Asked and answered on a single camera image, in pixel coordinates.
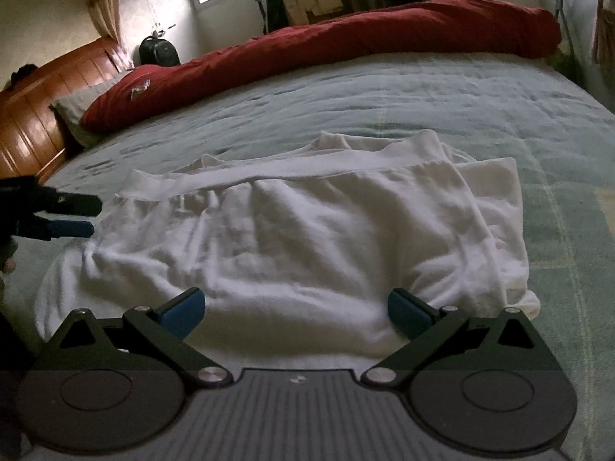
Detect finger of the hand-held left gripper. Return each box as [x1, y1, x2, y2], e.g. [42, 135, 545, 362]
[41, 218, 95, 240]
[41, 191, 103, 218]

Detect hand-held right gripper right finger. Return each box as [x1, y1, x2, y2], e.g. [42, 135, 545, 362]
[362, 288, 558, 390]

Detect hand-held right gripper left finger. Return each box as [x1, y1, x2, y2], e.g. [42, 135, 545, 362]
[41, 287, 233, 390]

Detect yellow-green bag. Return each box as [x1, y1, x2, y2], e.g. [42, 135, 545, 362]
[550, 45, 587, 88]

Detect small dark cloth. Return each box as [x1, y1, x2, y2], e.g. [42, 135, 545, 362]
[10, 64, 41, 90]

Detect person's left hand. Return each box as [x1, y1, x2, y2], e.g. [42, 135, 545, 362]
[0, 237, 20, 277]

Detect black backpack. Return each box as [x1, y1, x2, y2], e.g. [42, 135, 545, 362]
[138, 36, 181, 68]

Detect grey checked pillow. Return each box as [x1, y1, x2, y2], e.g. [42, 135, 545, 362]
[49, 73, 134, 149]

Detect wooden headboard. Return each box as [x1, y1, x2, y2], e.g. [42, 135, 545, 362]
[0, 37, 133, 186]

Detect white ribbed shirt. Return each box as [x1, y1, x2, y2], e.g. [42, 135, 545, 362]
[35, 129, 542, 368]

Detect red duvet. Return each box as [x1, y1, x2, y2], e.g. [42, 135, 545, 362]
[81, 0, 563, 134]

